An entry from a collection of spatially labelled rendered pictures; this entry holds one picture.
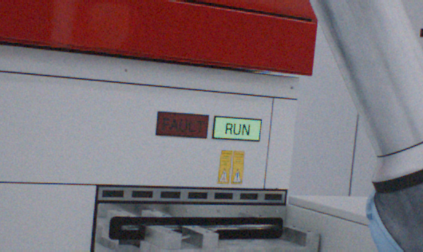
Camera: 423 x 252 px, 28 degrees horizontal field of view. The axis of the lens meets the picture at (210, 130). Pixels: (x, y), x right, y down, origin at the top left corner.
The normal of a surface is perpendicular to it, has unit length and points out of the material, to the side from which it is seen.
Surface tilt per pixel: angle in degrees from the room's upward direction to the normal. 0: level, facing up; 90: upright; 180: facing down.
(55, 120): 90
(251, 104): 90
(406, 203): 110
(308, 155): 90
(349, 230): 90
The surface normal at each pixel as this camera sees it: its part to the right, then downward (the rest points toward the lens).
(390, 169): -0.78, -0.41
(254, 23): 0.52, 0.10
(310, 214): -0.85, -0.06
